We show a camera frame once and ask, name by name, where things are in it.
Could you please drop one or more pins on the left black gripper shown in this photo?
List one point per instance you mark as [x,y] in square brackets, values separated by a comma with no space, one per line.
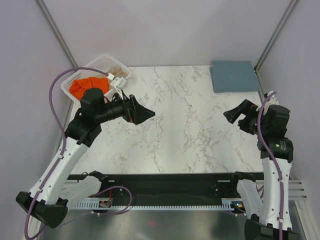
[134,112]

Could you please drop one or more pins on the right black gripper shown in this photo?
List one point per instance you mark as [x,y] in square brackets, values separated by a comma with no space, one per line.
[248,108]

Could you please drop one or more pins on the blue t shirt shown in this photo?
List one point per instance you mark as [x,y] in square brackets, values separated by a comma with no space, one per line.
[233,76]

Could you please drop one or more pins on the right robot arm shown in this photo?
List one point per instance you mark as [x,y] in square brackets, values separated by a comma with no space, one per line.
[268,216]

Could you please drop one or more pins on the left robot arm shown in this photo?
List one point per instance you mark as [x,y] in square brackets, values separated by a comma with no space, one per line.
[48,201]

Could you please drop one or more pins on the beige t shirt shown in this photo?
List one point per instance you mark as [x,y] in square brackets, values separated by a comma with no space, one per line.
[117,71]

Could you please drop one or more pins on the white plastic laundry basket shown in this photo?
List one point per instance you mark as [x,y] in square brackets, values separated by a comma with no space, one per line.
[102,63]

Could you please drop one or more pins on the orange t shirt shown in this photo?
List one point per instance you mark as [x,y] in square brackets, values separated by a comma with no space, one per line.
[79,86]

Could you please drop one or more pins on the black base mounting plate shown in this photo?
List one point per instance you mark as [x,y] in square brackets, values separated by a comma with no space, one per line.
[169,189]

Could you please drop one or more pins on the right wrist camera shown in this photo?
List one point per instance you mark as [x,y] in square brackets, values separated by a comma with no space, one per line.
[271,98]

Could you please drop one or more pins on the white slotted cable duct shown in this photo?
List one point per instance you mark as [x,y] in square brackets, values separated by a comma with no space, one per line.
[102,205]

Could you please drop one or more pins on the right aluminium frame post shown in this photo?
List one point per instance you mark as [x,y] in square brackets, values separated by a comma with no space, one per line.
[276,33]

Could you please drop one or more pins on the aluminium frame post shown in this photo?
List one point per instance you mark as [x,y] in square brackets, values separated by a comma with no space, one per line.
[276,33]
[56,32]

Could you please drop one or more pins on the left aluminium frame post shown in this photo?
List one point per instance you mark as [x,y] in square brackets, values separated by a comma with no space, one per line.
[56,32]

